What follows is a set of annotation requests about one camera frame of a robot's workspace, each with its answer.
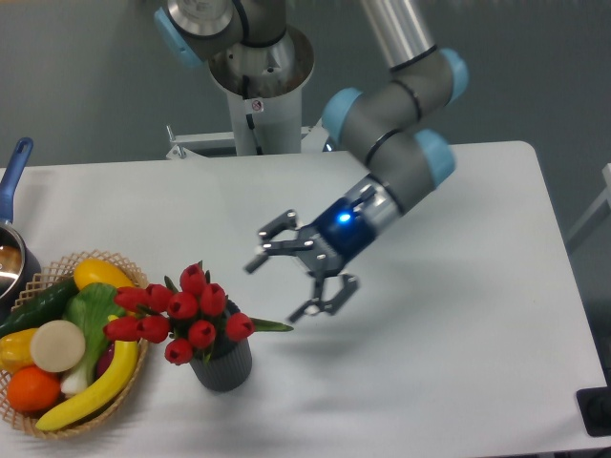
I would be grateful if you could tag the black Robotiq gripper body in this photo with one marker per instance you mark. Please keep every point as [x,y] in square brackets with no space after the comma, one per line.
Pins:
[338,235]

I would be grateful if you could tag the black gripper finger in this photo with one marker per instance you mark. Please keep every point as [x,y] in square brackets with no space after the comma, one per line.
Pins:
[319,303]
[269,247]

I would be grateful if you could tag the red tulip bouquet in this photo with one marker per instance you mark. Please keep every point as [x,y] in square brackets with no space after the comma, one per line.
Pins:
[194,318]

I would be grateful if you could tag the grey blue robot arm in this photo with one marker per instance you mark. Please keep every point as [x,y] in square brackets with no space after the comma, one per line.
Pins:
[404,164]

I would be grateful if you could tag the dark grey ribbed vase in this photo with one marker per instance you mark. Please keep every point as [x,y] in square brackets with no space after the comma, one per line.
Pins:
[228,366]

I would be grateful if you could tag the yellow plastic banana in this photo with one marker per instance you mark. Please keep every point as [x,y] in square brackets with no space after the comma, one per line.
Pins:
[98,394]

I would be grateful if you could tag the yellow squash toy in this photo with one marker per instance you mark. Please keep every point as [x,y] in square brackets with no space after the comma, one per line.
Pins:
[98,274]

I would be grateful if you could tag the green bok choy toy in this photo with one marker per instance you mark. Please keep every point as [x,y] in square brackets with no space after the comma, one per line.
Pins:
[82,375]

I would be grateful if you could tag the purple eggplant toy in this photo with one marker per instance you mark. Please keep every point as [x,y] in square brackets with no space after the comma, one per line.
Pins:
[105,360]

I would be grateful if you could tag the woven wicker basket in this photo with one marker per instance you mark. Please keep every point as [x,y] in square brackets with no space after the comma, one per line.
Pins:
[57,271]

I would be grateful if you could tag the green cucumber toy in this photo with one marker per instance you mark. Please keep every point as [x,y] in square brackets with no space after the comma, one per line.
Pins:
[48,305]

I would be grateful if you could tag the beige round disc toy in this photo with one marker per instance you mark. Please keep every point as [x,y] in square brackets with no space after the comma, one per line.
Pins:
[57,346]

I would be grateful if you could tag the black device at edge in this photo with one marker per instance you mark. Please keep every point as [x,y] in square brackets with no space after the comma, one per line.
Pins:
[594,406]

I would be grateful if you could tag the yellow bell pepper toy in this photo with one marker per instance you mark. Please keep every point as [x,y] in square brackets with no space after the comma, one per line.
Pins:
[15,350]

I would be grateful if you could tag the orange plastic fruit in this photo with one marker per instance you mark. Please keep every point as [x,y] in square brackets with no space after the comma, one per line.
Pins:
[32,389]

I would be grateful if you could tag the white metal base frame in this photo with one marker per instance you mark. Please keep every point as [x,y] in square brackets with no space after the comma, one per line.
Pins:
[314,139]

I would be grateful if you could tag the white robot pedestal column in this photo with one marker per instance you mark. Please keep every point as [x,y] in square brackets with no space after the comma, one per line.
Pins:
[263,88]

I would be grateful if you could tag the white frame at right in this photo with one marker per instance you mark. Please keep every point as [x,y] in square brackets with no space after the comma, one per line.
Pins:
[594,215]

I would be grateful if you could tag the blue handled saucepan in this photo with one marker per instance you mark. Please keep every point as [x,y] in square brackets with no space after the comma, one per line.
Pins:
[18,263]

